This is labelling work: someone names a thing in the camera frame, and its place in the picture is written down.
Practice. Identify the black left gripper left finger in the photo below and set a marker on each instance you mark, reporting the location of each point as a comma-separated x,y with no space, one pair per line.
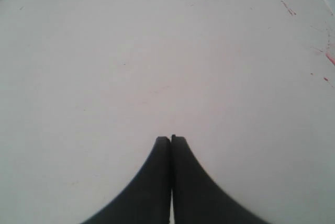
147,198

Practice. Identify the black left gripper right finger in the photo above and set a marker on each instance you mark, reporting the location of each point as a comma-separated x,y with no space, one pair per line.
196,197

